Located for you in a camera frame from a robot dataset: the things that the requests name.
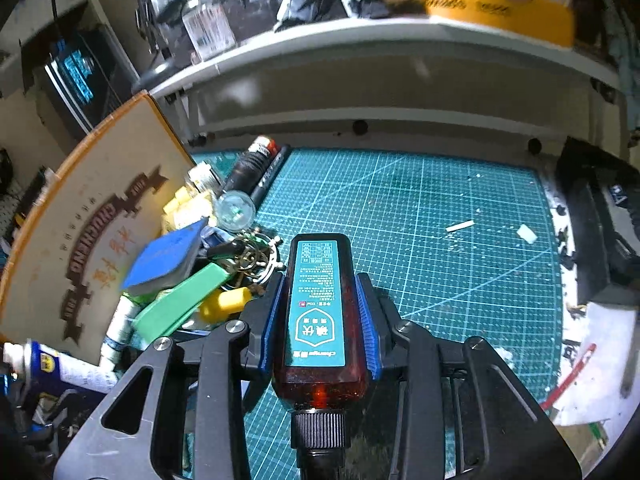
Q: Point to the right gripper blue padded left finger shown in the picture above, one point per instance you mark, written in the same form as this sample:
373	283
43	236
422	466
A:
137	430

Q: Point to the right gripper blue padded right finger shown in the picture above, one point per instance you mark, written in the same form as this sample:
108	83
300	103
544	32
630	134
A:
500	430

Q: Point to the amber bottle teal label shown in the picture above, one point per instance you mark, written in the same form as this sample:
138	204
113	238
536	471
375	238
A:
321	371

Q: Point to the blue WD-40 spray can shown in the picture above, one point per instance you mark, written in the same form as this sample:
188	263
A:
48	371

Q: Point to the white tube blue print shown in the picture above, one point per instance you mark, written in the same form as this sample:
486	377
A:
118	333

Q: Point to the yellow plastic piece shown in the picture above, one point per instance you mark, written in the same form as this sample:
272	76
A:
220	304

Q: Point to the green cutting mat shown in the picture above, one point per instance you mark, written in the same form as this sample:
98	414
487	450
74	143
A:
462	248

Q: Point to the metal keyring bundle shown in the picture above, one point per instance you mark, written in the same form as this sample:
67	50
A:
250	258

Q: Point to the cardboard box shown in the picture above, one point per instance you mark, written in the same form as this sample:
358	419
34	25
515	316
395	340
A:
63	280

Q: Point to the black orange flashlight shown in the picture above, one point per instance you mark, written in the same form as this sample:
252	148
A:
251	165

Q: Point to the black marker pen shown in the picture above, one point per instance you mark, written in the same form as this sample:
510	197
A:
264	184

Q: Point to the white desk shelf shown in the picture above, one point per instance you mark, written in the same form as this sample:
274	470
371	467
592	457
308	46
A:
406	84

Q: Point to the black computer tower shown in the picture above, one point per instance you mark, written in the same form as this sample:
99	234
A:
85	74

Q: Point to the clear glass bottle black cap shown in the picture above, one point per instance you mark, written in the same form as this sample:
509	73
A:
208	28

